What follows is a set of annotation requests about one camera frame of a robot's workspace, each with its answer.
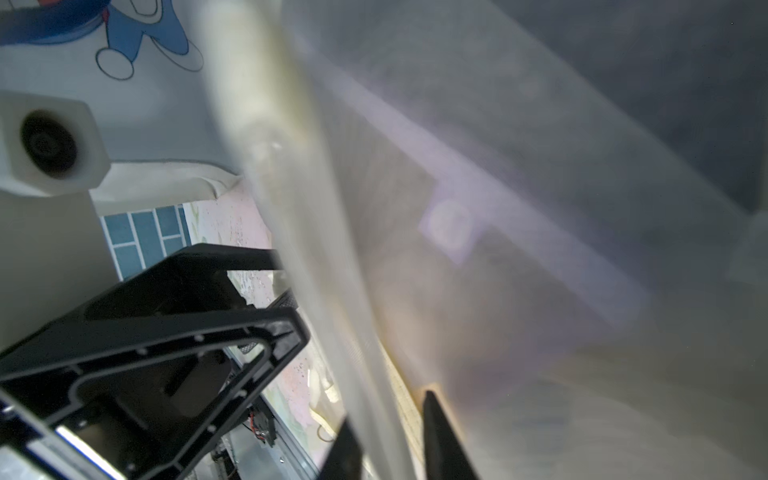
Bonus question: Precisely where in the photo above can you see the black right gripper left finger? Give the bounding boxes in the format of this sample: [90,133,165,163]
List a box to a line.
[316,418,363,480]

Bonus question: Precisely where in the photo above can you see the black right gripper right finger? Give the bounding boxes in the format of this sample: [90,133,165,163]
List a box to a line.
[423,390,478,480]

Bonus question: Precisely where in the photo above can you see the yellow trim mesh pouch top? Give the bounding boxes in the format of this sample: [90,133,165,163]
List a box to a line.
[189,1,767,479]

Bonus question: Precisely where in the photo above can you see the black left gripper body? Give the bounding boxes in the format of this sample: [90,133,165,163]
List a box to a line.
[1,243,310,479]

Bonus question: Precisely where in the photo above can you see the white canvas tote bag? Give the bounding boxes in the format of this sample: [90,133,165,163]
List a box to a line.
[1,1,240,216]

